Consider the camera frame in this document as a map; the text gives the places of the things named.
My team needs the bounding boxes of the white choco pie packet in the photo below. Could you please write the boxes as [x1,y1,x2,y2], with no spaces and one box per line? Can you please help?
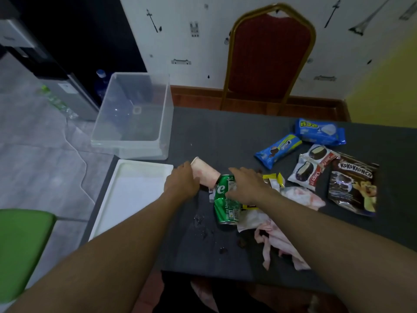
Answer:
[299,143,339,168]
[288,159,323,192]

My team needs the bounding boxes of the person's left forearm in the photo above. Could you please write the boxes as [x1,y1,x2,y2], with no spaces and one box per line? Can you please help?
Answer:
[6,192,189,313]

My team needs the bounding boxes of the green soda can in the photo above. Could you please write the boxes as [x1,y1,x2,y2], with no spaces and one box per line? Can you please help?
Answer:
[213,174,242,226]

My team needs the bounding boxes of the white cable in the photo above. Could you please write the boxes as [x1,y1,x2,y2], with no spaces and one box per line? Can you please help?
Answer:
[63,120,97,222]

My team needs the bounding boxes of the person's right forearm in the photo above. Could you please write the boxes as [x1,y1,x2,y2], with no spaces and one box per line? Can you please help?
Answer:
[257,192,417,313]

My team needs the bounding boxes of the red chair gold frame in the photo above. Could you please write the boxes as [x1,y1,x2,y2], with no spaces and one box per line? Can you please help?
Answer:
[220,3,317,116]

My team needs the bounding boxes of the pink stained tissues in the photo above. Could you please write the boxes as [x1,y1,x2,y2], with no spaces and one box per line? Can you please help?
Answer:
[236,186,326,272]

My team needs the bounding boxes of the green chair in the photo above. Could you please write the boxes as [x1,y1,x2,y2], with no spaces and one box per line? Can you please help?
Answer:
[0,209,56,303]

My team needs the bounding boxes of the Koko Krunch cereal pouch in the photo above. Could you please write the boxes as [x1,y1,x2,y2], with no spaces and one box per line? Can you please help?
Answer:
[327,152,380,218]

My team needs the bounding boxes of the white bin lid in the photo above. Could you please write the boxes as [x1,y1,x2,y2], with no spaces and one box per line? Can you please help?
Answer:
[88,159,174,242]

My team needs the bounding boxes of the clear plastic storage bin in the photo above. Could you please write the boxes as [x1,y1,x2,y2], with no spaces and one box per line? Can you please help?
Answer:
[90,72,174,161]

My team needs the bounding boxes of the person's right hand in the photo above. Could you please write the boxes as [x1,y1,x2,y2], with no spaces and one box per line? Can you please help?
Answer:
[225,167,281,207]

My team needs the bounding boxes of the wide blue wafer snack packet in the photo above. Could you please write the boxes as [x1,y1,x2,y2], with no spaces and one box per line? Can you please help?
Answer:
[294,118,347,147]

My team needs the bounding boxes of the person's black shorts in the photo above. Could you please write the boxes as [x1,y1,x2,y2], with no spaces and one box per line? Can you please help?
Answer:
[153,270,278,313]

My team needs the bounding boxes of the pink paper cup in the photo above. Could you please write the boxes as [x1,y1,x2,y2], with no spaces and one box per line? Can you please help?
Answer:
[190,156,222,190]

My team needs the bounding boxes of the yellow brown snack wrapper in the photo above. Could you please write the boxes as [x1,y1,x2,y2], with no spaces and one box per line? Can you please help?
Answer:
[242,172,286,211]

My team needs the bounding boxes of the silver black water dispenser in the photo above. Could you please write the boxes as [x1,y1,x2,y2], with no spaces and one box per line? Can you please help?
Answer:
[0,19,100,122]

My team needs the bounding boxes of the green capped clear bottle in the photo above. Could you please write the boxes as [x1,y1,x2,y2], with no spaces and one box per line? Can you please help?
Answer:
[37,85,79,120]

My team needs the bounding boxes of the blue water jug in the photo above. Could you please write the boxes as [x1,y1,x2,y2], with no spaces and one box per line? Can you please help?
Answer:
[94,69,111,101]

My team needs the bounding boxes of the person's left hand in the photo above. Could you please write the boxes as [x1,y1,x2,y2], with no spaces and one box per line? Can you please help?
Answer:
[163,161,201,203]

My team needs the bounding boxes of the blue Oreo cookie packet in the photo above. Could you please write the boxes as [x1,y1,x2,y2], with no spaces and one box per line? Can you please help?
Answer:
[254,133,303,170]

